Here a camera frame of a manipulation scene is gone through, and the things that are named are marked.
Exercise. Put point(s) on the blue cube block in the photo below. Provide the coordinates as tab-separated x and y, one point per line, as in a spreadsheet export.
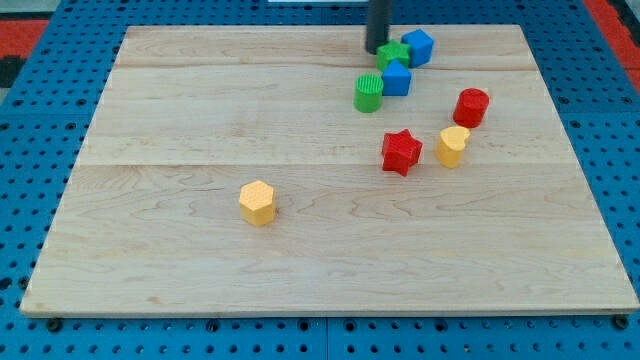
421	47

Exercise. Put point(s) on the yellow hexagon block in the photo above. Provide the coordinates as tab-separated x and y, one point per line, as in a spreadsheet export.
257	203

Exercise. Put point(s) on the red star block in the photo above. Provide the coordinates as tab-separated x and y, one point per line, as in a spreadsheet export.
400	151

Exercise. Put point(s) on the light wooden board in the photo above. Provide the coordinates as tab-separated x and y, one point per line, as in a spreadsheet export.
150	225

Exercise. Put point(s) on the green cylinder block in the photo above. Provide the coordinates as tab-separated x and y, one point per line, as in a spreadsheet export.
368	93

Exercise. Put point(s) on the blue triangular prism block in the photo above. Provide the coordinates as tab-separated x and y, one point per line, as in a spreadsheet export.
396	79

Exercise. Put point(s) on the yellow heart block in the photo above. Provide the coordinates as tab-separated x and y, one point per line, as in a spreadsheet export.
451	145

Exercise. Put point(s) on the green star block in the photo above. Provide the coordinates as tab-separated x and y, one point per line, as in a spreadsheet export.
392	51

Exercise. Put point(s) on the red cylinder block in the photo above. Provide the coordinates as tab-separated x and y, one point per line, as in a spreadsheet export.
471	107

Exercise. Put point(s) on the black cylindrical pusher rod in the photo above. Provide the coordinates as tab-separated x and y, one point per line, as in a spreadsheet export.
378	20

